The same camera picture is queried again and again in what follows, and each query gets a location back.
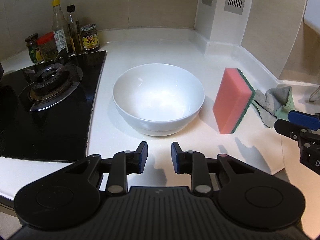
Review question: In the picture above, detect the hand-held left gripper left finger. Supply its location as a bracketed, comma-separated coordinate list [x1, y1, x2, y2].
[64, 141, 148, 197]

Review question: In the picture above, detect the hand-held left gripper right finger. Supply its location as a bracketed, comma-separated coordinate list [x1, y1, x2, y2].
[171, 142, 251, 197]

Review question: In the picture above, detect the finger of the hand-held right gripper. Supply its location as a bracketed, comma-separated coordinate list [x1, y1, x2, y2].
[288, 110, 320, 131]
[274, 119, 313, 142]

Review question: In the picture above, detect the white ceramic bowl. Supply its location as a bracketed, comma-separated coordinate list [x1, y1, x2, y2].
[112, 63, 205, 137]

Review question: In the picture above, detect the pink and green sponge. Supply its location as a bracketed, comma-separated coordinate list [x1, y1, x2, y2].
[212, 67, 256, 135]

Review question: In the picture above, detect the grey and green cloth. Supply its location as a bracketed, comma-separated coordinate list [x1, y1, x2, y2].
[251, 86, 295, 128]

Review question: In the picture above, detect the black glass gas stove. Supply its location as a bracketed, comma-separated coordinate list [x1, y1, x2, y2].
[0, 50, 107, 162]

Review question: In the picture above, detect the gas burner with pan support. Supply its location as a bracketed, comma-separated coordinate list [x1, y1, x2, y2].
[19, 47, 83, 112]

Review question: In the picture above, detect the yellow label sauce jar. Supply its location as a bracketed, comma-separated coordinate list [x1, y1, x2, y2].
[80, 24, 100, 52]

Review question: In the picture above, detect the black cap oil bottle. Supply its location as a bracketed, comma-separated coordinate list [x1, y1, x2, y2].
[66, 4, 84, 55]

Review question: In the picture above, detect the red lid jar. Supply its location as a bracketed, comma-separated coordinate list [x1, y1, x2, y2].
[37, 32, 60, 62]

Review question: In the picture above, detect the yellow cap sauce bottle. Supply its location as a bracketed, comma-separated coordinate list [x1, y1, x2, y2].
[52, 0, 73, 55]

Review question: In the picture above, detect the dark lid green jar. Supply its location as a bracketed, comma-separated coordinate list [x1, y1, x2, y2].
[25, 33, 43, 64]

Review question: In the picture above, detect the metal wire rack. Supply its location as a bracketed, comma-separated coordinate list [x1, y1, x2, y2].
[309, 85, 320, 102]

